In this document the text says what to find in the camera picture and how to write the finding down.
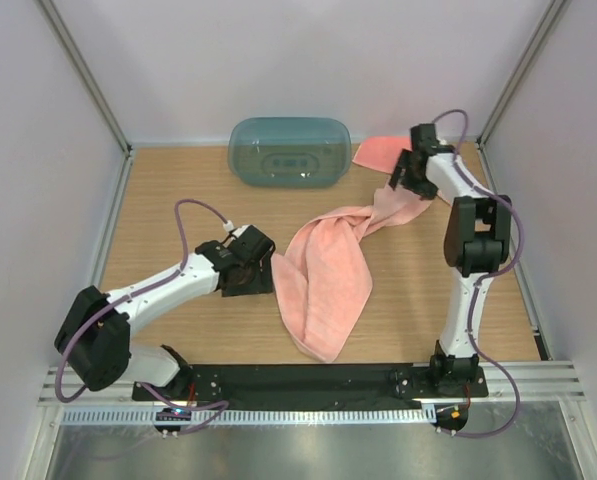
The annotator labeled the right aluminium frame post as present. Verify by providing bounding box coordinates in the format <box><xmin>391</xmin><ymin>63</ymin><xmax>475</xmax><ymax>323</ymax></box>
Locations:
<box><xmin>476</xmin><ymin>0</ymin><xmax>571</xmax><ymax>149</ymax></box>

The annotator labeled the left aluminium frame post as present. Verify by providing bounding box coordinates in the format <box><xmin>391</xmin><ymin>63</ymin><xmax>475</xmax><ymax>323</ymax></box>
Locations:
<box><xmin>35</xmin><ymin>0</ymin><xmax>132</xmax><ymax>157</ymax></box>

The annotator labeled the slotted white cable duct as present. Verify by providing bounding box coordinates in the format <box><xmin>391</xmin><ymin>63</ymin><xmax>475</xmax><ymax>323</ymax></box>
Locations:
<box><xmin>60</xmin><ymin>405</ymin><xmax>436</xmax><ymax>427</ymax></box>

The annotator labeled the long pink towel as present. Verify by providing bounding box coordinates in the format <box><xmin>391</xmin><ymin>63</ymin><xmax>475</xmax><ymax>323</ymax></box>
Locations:
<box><xmin>271</xmin><ymin>186</ymin><xmax>431</xmax><ymax>363</ymax></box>

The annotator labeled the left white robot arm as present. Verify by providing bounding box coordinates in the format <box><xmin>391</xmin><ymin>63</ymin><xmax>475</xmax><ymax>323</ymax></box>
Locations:
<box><xmin>54</xmin><ymin>225</ymin><xmax>275</xmax><ymax>400</ymax></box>

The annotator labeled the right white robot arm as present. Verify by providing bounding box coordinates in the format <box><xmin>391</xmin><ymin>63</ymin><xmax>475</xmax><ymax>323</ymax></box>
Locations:
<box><xmin>389</xmin><ymin>123</ymin><xmax>512</xmax><ymax>396</ymax></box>

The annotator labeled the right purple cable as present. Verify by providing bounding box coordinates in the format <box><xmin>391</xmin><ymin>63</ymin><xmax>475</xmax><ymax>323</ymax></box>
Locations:
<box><xmin>430</xmin><ymin>108</ymin><xmax>523</xmax><ymax>441</ymax></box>

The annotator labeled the aluminium frame post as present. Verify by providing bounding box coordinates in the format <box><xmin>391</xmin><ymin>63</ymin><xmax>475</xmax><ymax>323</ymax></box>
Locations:
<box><xmin>476</xmin><ymin>0</ymin><xmax>571</xmax><ymax>149</ymax></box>
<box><xmin>35</xmin><ymin>0</ymin><xmax>132</xmax><ymax>157</ymax></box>

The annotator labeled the purple cable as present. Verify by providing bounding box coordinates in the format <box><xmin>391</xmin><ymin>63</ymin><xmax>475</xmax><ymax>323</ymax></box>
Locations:
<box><xmin>55</xmin><ymin>198</ymin><xmax>239</xmax><ymax>459</ymax></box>
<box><xmin>430</xmin><ymin>108</ymin><xmax>523</xmax><ymax>441</ymax></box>

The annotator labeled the teal translucent plastic bin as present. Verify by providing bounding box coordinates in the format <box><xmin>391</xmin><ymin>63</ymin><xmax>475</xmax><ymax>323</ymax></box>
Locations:
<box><xmin>227</xmin><ymin>117</ymin><xmax>352</xmax><ymax>189</ymax></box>

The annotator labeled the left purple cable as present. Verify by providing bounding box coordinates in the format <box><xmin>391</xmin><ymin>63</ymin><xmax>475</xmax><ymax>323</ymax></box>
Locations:
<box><xmin>55</xmin><ymin>198</ymin><xmax>239</xmax><ymax>459</ymax></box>

